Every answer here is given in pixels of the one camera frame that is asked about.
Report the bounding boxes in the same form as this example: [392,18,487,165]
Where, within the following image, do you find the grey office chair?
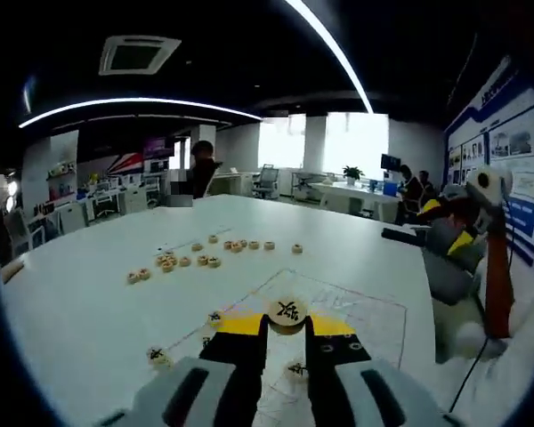
[380,217,486,306]

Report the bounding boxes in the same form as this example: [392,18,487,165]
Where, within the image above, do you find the black-marked chess piece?
[266,296,308,337]

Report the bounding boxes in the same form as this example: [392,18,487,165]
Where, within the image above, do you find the blue wall poster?
[442,57,534,286]

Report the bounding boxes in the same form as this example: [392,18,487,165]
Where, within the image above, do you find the curved ceiling light strip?
[18,97,263,130]

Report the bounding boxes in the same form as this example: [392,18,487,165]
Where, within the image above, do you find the wooden board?
[2,260,26,284]

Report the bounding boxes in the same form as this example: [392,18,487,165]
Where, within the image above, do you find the black cable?
[448,336,491,413]
[503,199,518,272]

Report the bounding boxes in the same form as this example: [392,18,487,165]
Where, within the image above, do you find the long ceiling light strip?
[284,0,375,115]

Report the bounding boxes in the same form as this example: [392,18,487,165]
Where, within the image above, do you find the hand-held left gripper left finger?
[93,312,268,427]

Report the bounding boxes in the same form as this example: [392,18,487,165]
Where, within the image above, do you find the display shelf with colourful items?
[48,160,79,202]

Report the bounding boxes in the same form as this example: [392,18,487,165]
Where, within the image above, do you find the clear red-lined chessboard sheet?
[171,266,409,427]

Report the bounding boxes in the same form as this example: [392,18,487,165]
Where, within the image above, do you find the potted plant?
[342,165,366,186]

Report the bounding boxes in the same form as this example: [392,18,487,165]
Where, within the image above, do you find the ceiling air conditioner vent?
[98,35,182,77]

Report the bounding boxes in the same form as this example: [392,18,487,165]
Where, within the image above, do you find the striped wall banner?
[106,152,145,177]

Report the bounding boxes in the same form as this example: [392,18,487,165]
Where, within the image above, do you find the mesh office chair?
[252,163,281,199]

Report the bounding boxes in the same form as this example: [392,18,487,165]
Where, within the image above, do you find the group of wooden chess pieces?
[126,234,312,383]

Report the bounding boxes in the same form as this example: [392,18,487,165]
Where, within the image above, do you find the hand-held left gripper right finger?
[303,312,462,427]

